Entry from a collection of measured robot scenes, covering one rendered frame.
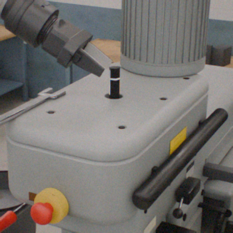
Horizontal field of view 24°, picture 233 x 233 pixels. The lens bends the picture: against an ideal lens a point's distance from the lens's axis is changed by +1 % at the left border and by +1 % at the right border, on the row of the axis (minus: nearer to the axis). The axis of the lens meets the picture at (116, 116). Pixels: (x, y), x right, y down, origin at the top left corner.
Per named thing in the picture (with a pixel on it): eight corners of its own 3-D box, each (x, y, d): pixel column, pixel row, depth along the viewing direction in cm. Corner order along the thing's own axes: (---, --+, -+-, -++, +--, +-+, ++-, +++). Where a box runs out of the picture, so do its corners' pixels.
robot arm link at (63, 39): (77, 63, 114) (29, 31, 114) (100, 25, 110) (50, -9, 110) (57, 80, 102) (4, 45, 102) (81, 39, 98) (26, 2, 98)
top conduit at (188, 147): (150, 213, 89) (150, 194, 88) (127, 206, 91) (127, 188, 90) (227, 123, 127) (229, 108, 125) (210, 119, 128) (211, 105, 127)
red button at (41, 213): (48, 230, 90) (47, 209, 88) (28, 224, 92) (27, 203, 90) (59, 220, 93) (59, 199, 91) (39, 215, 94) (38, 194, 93)
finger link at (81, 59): (99, 78, 104) (72, 61, 104) (107, 65, 103) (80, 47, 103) (96, 81, 103) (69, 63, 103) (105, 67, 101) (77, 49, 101)
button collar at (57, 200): (63, 228, 92) (62, 197, 90) (34, 219, 95) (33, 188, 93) (69, 222, 94) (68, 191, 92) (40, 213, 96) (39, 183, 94)
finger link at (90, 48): (113, 59, 107) (87, 41, 107) (105, 72, 109) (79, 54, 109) (115, 56, 109) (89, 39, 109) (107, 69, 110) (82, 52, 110)
